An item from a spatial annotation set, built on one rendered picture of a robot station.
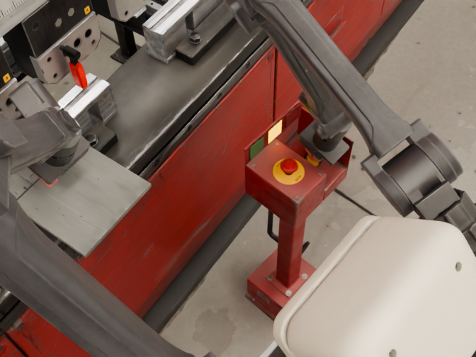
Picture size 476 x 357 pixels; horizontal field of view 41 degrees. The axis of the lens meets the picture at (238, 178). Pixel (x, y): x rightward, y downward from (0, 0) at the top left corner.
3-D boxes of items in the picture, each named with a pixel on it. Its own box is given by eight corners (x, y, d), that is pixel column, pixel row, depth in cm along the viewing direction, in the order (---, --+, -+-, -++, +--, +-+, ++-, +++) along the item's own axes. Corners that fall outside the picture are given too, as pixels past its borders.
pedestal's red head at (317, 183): (295, 230, 152) (298, 189, 137) (244, 192, 158) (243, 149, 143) (346, 178, 159) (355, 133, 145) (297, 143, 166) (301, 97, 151)
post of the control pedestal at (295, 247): (287, 289, 202) (297, 197, 157) (275, 278, 204) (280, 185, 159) (299, 277, 204) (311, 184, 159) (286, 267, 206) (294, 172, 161)
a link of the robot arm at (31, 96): (27, 163, 96) (71, 127, 96) (-22, 103, 96) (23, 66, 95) (52, 162, 108) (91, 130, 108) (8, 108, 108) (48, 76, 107)
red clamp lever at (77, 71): (85, 92, 122) (72, 55, 114) (69, 83, 123) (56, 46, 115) (91, 86, 123) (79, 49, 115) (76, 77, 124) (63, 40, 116)
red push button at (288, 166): (289, 183, 145) (290, 174, 142) (275, 173, 147) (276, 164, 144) (300, 172, 147) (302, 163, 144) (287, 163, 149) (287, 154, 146)
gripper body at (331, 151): (315, 120, 150) (324, 105, 143) (348, 150, 148) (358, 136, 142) (297, 137, 147) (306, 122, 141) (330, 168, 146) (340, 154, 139)
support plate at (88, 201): (86, 258, 112) (84, 255, 111) (-18, 186, 121) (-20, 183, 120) (151, 186, 120) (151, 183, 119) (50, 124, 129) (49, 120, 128)
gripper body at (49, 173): (20, 161, 111) (23, 148, 105) (62, 122, 116) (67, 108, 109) (49, 186, 112) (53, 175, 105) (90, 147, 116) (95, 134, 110)
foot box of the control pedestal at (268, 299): (302, 346, 204) (304, 332, 194) (244, 296, 213) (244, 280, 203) (341, 302, 212) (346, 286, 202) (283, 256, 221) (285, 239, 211)
